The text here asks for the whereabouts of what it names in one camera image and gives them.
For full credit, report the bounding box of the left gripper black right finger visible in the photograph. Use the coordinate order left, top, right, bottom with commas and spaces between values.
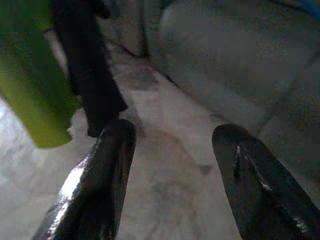
211, 123, 320, 240

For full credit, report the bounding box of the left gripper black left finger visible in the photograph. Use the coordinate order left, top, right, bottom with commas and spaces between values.
31, 118, 138, 240

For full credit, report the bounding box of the black shirt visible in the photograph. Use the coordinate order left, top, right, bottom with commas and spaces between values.
49, 0, 130, 138

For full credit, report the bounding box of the green shirt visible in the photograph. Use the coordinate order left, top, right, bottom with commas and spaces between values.
0, 0, 81, 149

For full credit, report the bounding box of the grey green leather sofa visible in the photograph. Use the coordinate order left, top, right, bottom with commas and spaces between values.
147, 0, 320, 201

